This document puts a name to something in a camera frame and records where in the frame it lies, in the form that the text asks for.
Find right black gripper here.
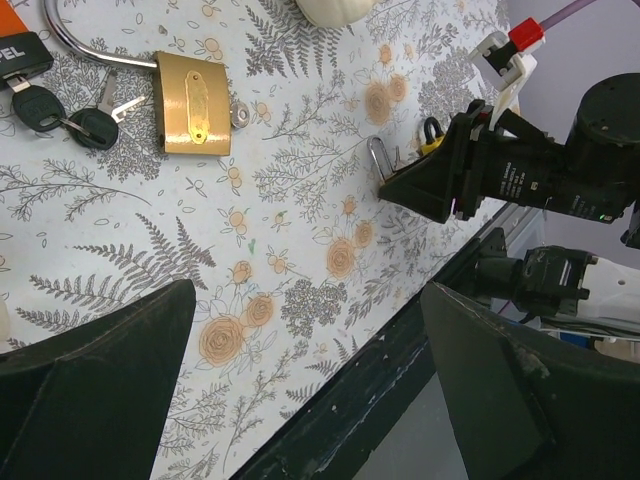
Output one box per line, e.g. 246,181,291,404
377,99,498,223

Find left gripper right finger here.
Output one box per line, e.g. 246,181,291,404
421,282,639,479

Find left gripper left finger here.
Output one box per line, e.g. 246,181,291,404
1,280,196,479

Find yellow padlock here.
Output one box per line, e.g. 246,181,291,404
420,116,445,155

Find small brass padlock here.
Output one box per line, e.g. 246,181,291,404
367,136,398,188

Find large brass padlock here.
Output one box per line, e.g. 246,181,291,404
43,1,233,156

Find orange padlock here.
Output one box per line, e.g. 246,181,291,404
1,1,54,90

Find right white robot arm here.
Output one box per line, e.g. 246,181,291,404
378,73,639,337

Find silver key in large padlock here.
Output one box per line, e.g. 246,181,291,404
230,101,250,129

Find black key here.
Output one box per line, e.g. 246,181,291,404
7,72,146,151

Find floral table mat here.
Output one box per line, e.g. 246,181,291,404
1,1,509,479

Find yellow napa cabbage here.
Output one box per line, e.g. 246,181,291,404
296,0,379,28

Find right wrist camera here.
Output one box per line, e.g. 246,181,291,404
469,17,545,130

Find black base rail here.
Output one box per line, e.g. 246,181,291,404
232,227,506,480

